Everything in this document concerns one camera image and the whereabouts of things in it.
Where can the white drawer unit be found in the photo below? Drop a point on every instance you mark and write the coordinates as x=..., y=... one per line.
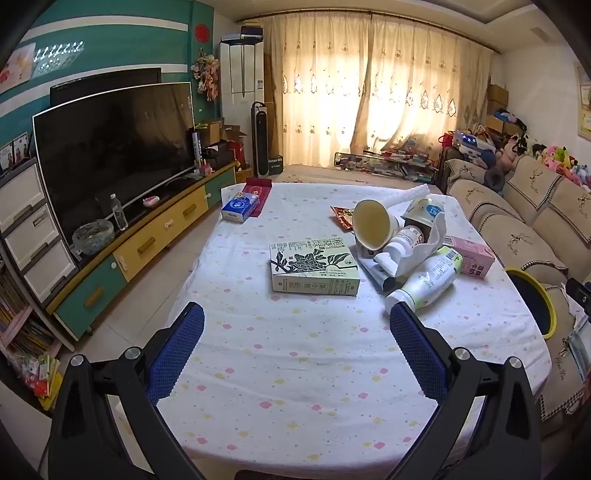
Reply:
x=31, y=234

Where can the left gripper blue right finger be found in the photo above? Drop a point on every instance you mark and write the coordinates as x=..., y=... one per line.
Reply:
x=423, y=349

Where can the blue tissue pack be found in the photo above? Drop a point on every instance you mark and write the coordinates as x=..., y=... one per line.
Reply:
x=239, y=208

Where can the black television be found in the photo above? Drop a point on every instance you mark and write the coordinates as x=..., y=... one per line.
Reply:
x=119, y=144

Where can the framed wall picture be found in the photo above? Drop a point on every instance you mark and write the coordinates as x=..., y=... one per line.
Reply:
x=584, y=92

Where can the pink milk carton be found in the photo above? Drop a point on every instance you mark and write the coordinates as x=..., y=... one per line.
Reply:
x=477, y=258

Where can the white green drink bottle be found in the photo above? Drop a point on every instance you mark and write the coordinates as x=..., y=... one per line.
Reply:
x=428, y=281

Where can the pile of books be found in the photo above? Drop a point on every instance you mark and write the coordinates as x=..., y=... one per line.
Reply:
x=406, y=163

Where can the red envelope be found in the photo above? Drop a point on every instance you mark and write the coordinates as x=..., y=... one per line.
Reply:
x=260, y=187

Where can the white blue paper bowl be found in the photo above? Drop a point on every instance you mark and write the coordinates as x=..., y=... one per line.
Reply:
x=423, y=211

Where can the black tower fan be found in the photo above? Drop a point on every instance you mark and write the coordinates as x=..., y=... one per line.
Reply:
x=260, y=140

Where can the beige sofa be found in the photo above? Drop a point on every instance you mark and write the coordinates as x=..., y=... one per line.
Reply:
x=539, y=223

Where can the clear water bottle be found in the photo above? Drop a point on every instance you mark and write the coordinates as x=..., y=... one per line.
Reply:
x=118, y=213

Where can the red snack wrapper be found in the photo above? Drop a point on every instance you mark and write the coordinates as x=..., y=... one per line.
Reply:
x=344, y=216

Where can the white dotted tablecloth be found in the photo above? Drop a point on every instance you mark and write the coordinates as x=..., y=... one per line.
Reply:
x=301, y=385

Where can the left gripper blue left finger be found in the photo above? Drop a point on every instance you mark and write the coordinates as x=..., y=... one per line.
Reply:
x=169, y=349

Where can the plush toy pile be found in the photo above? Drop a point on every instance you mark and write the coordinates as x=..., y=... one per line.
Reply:
x=557, y=159

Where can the artificial flower decoration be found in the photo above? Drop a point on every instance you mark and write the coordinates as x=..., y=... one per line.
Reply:
x=205, y=70

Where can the green white tea box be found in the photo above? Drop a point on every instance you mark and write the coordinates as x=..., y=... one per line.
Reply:
x=314, y=266

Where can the white paper cup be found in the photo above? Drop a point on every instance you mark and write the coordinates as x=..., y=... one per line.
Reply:
x=373, y=224

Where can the white supplement bottle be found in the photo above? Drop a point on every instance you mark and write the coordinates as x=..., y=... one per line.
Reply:
x=400, y=246

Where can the cream curtains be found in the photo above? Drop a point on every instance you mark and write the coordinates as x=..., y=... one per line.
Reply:
x=350, y=82

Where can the glass ashtray bowl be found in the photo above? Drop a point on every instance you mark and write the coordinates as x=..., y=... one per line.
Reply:
x=93, y=237

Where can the green yellow tv cabinet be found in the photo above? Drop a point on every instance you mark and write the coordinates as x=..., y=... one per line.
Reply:
x=83, y=298

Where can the yellow rimmed trash bin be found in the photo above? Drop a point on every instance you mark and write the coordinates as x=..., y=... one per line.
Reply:
x=536, y=299

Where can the floral floor mattress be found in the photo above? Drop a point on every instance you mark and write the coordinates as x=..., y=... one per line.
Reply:
x=334, y=176

